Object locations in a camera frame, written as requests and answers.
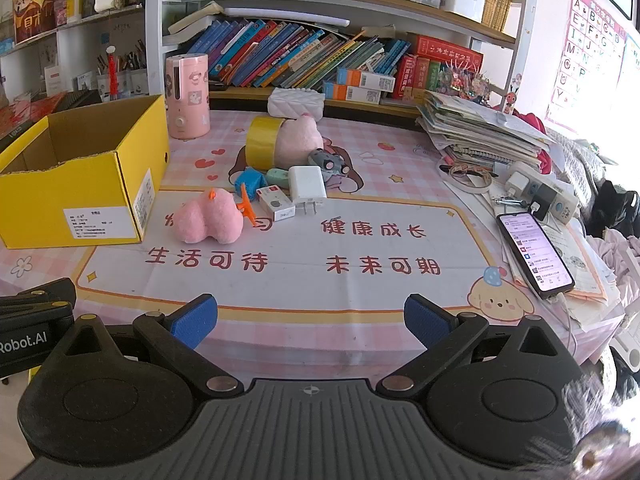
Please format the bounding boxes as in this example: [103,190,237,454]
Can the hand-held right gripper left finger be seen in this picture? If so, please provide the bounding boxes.
[65,294,246,403]

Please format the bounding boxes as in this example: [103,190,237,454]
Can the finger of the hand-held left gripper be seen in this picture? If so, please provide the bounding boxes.
[0,278,77,317]

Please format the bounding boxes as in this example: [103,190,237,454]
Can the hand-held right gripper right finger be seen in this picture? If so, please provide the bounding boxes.
[376,294,583,401]

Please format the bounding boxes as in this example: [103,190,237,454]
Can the pink plush toy orange beak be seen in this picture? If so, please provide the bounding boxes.
[172,187,245,243]

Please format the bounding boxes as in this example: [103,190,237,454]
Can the yellow cardboard box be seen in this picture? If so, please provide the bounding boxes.
[0,94,171,250]

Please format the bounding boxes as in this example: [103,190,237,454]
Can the small white red box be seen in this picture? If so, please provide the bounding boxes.
[256,185,296,222]

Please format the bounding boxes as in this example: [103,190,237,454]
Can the small blue object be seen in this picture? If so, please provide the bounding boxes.
[235,170,268,196]

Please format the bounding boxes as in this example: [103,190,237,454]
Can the white charger plug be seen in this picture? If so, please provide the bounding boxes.
[288,165,328,218]

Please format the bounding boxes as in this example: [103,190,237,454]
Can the yellow tape roll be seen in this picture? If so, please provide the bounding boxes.
[244,115,287,168]

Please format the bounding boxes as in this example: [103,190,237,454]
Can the grey toy car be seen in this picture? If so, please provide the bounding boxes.
[307,148,351,177]

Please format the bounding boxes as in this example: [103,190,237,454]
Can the smartphone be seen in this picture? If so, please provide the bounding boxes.
[496,212,576,300]

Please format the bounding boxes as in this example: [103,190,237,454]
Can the white plug adapter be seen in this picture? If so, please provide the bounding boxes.
[505,167,532,196]

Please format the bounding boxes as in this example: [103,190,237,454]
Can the loose paper sheets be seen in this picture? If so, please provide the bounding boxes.
[450,180,626,331]

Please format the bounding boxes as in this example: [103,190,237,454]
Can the black plug adapter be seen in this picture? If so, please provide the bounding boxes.
[532,185,558,216]

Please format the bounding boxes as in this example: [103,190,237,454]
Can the white power strip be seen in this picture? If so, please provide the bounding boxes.
[505,161,581,226]

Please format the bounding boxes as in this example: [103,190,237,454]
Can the red plastic bag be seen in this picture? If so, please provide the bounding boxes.
[0,96,66,133]

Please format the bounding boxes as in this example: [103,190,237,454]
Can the lavender cloth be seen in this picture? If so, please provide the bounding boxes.
[585,235,640,351]

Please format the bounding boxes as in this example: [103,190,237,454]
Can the stack of papers and notebooks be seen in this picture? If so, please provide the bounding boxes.
[416,91,553,171]

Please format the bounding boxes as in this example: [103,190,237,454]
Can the magenta cloth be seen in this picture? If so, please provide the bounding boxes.
[514,110,553,173]

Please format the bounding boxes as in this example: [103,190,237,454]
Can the black cloth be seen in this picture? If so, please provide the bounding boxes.
[595,180,640,241]

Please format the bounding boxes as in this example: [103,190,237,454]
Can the pink cylinder with stickers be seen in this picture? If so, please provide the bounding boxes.
[166,54,211,140]

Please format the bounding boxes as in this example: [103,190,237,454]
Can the desktop pen organizer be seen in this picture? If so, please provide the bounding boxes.
[95,45,148,98]

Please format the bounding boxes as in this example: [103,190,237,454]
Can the white quilted tissue box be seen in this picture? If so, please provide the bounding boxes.
[268,87,325,120]

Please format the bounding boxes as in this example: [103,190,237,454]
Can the orange white carton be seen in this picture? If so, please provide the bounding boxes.
[336,67,396,92]
[322,81,383,103]

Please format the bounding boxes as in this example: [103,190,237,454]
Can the colourful paper ornament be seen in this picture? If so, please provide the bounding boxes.
[440,60,493,106]

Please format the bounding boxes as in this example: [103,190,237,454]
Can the red upright books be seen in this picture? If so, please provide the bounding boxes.
[392,55,443,101]

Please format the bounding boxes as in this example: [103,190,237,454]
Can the white curved shelf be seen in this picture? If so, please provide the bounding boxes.
[0,5,166,103]

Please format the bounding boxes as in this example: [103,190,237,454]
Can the red boxed dictionary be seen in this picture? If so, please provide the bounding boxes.
[407,34,485,68]

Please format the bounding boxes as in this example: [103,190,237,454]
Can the row of mostly blue books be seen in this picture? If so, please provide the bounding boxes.
[165,19,413,91]

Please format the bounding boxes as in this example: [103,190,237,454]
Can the thick cream book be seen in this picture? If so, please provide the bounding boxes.
[167,2,226,46]

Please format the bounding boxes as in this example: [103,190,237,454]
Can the alphabet wall poster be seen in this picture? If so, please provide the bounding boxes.
[545,0,628,131]

